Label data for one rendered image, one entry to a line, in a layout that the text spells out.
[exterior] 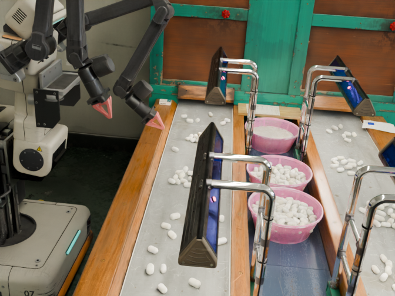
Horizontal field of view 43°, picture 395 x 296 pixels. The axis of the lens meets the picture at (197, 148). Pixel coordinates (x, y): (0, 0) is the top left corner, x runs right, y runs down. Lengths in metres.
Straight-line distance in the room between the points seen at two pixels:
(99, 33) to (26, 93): 1.60
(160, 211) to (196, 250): 0.77
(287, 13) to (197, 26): 0.45
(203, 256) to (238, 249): 0.55
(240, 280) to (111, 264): 0.37
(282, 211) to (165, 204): 0.43
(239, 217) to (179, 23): 1.24
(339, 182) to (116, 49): 2.05
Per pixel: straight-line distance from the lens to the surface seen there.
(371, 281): 1.63
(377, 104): 2.85
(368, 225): 1.29
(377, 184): 2.17
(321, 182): 2.04
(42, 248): 2.43
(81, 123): 3.91
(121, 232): 1.64
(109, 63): 1.81
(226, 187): 1.21
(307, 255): 1.78
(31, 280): 2.30
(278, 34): 2.66
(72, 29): 1.81
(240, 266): 1.53
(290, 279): 1.66
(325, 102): 2.74
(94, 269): 1.50
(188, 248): 1.04
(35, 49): 1.85
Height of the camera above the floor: 1.70
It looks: 25 degrees down
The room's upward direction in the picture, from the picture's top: 4 degrees clockwise
